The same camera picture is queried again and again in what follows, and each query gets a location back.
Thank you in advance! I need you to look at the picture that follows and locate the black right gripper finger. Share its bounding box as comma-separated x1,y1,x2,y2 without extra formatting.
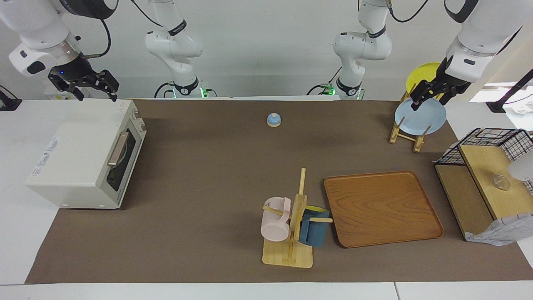
62,81,85,102
95,70,120,102

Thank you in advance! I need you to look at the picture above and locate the oven door with handle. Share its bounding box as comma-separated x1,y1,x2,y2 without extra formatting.
100,125,142,205

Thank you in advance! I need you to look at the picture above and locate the white toaster oven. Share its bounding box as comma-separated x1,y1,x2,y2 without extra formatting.
25,99,147,210

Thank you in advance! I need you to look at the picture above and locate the yellow plate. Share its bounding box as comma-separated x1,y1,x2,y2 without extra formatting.
406,62,443,98

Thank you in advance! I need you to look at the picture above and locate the light blue plate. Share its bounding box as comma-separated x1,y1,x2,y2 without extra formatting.
394,97,447,136

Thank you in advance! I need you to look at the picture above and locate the wooden plate rack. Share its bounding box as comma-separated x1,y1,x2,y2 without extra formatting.
389,83,429,153

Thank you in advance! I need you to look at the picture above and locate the black clamp stand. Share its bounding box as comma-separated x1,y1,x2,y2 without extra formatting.
485,69,533,114
0,85,22,111

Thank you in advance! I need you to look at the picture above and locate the brown wooden tray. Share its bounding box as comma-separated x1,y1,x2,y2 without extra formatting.
324,170,445,249

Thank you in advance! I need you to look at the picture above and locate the brown table mat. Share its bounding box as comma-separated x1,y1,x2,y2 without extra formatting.
24,99,533,285

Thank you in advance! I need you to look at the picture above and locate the dark blue mug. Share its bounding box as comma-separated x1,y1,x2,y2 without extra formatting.
299,205,330,247

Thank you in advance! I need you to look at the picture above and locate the pink mug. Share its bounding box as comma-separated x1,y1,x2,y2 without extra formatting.
260,197,292,242

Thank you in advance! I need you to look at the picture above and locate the wooden mug tree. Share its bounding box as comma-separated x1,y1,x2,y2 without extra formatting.
262,168,334,269

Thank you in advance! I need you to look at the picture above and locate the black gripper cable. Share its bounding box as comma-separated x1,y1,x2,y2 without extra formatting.
81,19,112,59

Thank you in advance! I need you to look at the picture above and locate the black base cable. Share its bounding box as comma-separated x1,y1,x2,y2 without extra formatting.
307,67,343,95
154,81,175,99

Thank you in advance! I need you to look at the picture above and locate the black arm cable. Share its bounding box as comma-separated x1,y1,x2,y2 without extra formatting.
130,0,164,28
385,0,429,23

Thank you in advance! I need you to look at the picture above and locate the black wire basket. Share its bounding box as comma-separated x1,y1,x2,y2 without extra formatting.
435,128,533,167

